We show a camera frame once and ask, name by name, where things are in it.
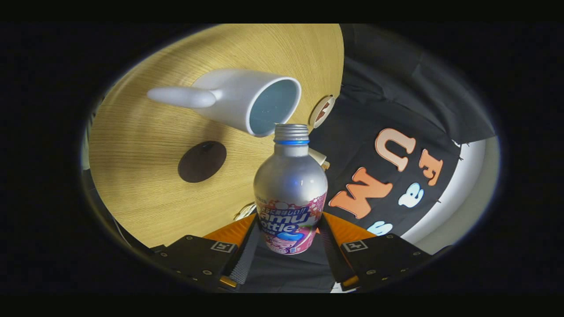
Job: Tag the white toaster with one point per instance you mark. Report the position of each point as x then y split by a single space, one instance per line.
316 156

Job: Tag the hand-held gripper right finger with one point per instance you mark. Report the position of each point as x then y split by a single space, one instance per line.
383 259

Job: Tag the white cup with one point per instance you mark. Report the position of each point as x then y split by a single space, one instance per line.
233 99

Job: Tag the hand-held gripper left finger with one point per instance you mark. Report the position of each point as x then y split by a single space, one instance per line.
194 259

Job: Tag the silver juice bottle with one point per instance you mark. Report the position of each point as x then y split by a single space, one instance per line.
291 185

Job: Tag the dark brown round coaster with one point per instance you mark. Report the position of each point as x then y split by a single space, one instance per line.
202 162

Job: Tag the red food piece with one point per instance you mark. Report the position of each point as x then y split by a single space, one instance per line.
320 117
324 107

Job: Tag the round beige plate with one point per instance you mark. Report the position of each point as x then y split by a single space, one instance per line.
313 119

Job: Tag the wooden table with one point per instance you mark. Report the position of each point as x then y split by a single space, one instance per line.
141 176

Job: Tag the black backdrop cloth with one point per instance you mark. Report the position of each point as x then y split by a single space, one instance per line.
365 110

